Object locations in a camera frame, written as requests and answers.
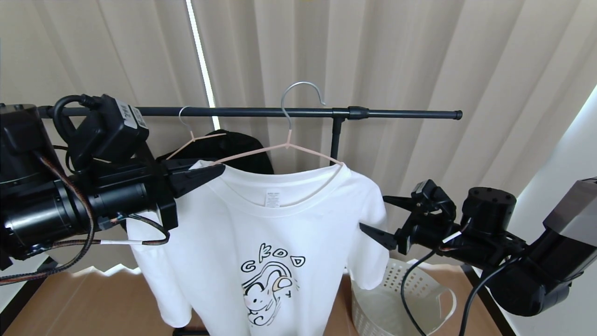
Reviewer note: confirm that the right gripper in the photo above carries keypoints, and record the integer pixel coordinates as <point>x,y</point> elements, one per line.
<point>429,233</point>

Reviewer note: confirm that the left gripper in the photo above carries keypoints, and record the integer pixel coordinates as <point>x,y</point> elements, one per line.
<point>116,196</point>

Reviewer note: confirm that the pink clothes hanger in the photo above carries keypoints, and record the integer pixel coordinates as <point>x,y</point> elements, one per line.
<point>289,135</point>
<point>192,135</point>

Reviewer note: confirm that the white garment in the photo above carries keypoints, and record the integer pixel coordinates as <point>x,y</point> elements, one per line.
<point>210,242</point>

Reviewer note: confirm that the black shorts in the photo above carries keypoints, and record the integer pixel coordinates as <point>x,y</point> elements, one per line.
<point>242,144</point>

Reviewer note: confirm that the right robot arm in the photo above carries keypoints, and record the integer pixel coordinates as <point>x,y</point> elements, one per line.
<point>559,242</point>

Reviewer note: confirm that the white laundry basket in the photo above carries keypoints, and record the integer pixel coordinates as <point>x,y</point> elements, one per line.
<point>373,303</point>

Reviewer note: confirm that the black clothes rack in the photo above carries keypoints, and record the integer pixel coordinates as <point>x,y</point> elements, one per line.
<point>373,113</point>

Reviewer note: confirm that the beige curtain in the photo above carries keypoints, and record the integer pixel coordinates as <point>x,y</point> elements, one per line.
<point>396,56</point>

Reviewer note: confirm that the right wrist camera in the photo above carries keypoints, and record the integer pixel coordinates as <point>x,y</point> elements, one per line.
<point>433,196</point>

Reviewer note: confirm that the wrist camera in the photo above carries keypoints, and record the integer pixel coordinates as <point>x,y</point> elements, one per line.
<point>112,130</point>
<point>433,196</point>

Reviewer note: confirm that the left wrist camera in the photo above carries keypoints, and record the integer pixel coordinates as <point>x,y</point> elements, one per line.
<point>112,130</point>

